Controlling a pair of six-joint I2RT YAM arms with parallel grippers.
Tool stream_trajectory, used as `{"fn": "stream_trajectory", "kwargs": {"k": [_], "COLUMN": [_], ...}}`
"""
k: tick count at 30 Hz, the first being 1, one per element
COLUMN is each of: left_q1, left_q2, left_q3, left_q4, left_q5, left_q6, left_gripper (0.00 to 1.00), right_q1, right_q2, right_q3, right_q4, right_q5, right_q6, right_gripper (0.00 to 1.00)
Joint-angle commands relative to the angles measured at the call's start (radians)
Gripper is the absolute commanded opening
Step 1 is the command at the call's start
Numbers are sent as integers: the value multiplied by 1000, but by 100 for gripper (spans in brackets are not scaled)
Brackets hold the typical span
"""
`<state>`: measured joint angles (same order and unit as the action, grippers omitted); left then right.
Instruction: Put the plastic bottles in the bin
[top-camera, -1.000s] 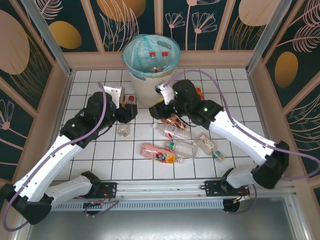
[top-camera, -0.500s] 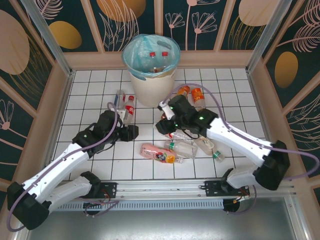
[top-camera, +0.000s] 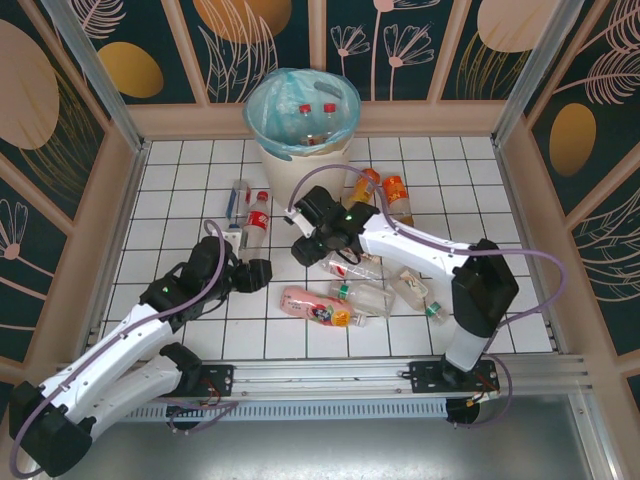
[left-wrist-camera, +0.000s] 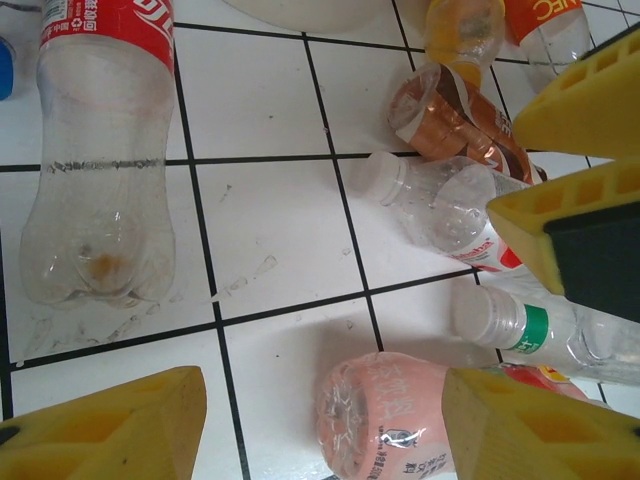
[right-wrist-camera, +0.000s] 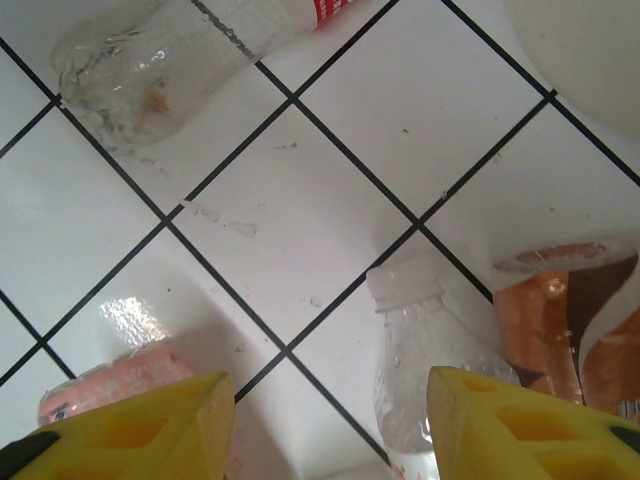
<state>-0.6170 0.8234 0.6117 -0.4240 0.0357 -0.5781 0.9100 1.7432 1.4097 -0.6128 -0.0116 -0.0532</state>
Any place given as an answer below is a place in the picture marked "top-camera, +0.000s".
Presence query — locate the clear bottle green cap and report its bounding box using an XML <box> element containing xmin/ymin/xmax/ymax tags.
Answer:
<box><xmin>327</xmin><ymin>280</ymin><xmax>397</xmax><ymax>319</ymax></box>
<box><xmin>389</xmin><ymin>267</ymin><xmax>451</xmax><ymax>326</ymax></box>

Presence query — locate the pink label drink bottle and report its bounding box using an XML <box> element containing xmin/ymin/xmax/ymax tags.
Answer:
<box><xmin>279</xmin><ymin>284</ymin><xmax>369</xmax><ymax>330</ymax></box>

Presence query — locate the cola bottle red label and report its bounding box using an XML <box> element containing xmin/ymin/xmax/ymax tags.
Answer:
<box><xmin>241</xmin><ymin>190</ymin><xmax>273</xmax><ymax>254</ymax></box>

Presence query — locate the cream plastic waste bin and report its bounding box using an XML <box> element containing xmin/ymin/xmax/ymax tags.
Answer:
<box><xmin>243</xmin><ymin>67</ymin><xmax>362</xmax><ymax>217</ymax></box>

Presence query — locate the orange NFC label bottle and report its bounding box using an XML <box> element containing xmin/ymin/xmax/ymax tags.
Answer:
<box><xmin>381</xmin><ymin>174</ymin><xmax>416</xmax><ymax>229</ymax></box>

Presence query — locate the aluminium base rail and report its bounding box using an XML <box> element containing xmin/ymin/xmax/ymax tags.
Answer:
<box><xmin>49</xmin><ymin>353</ymin><xmax>599</xmax><ymax>401</ymax></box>

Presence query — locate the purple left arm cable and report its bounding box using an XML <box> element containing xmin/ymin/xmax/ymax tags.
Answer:
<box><xmin>8</xmin><ymin>219</ymin><xmax>241</xmax><ymax>474</ymax></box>

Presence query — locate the clear bottle blue cap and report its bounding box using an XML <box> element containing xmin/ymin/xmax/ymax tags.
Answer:
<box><xmin>225</xmin><ymin>180</ymin><xmax>254</xmax><ymax>239</ymax></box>

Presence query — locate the clear bottle red white label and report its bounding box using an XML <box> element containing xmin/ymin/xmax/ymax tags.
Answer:
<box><xmin>319</xmin><ymin>251</ymin><xmax>391</xmax><ymax>284</ymax></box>

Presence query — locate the clear bottle red cap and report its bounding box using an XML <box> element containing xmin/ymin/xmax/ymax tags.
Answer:
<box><xmin>297</xmin><ymin>103</ymin><xmax>315</xmax><ymax>147</ymax></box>
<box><xmin>321</xmin><ymin>102</ymin><xmax>340</xmax><ymax>144</ymax></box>

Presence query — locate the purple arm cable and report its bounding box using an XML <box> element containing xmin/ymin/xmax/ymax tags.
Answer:
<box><xmin>8</xmin><ymin>219</ymin><xmax>241</xmax><ymax>474</ymax></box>
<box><xmin>288</xmin><ymin>163</ymin><xmax>570</xmax><ymax>431</ymax></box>

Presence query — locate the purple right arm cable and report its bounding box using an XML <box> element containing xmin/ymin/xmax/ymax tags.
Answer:
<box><xmin>288</xmin><ymin>163</ymin><xmax>570</xmax><ymax>431</ymax></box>

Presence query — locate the juice bottle yellow cap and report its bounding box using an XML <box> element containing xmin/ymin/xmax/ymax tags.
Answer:
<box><xmin>347</xmin><ymin>168</ymin><xmax>384</xmax><ymax>206</ymax></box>

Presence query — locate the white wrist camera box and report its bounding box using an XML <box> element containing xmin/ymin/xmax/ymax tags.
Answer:
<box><xmin>284</xmin><ymin>205</ymin><xmax>316</xmax><ymax>237</ymax></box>
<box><xmin>221</xmin><ymin>225</ymin><xmax>247</xmax><ymax>261</ymax></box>

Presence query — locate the aluminium frame post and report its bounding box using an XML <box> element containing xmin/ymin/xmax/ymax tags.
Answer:
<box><xmin>492</xmin><ymin>0</ymin><xmax>594</xmax><ymax>146</ymax></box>
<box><xmin>42</xmin><ymin>0</ymin><xmax>151</xmax><ymax>154</ymax></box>

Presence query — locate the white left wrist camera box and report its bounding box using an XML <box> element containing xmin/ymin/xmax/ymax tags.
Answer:
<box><xmin>221</xmin><ymin>225</ymin><xmax>247</xmax><ymax>261</ymax></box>

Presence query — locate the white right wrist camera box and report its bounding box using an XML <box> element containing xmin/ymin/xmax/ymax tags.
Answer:
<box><xmin>284</xmin><ymin>205</ymin><xmax>316</xmax><ymax>237</ymax></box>

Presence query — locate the grey metal sheet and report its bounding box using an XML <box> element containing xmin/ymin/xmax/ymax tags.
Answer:
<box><xmin>49</xmin><ymin>419</ymin><xmax>601</xmax><ymax>480</ymax></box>

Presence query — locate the light blue bin liner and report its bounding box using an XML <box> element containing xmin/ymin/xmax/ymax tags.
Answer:
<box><xmin>243</xmin><ymin>67</ymin><xmax>362</xmax><ymax>161</ymax></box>

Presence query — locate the slotted grey cable duct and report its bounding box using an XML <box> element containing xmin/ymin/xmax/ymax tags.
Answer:
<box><xmin>124</xmin><ymin>399</ymin><xmax>450</xmax><ymax>422</ymax></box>

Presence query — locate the aluminium side rail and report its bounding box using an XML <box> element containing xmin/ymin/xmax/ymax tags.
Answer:
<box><xmin>79</xmin><ymin>139</ymin><xmax>152</xmax><ymax>357</ymax></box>
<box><xmin>492</xmin><ymin>139</ymin><xmax>564</xmax><ymax>357</ymax></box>

